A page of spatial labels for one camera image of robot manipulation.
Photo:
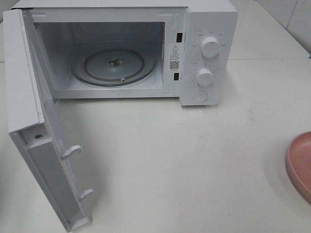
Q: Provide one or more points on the round white door release button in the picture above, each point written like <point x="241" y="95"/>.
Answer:
<point x="200" y="96"/>

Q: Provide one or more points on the white timer knob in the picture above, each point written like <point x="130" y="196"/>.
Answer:
<point x="204" y="77"/>

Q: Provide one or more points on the white microwave door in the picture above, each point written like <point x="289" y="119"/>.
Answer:
<point x="33" y="122"/>

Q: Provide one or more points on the pink round plate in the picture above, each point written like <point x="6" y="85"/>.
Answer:
<point x="298" y="164"/>

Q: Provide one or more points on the white warning label sticker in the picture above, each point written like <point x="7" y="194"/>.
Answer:
<point x="174" y="57"/>

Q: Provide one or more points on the glass microwave turntable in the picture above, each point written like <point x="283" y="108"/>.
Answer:
<point x="113" y="63"/>

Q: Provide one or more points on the upper white power knob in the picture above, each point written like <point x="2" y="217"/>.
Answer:
<point x="210" y="46"/>

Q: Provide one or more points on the white microwave oven body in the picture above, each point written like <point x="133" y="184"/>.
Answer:
<point x="68" y="24"/>

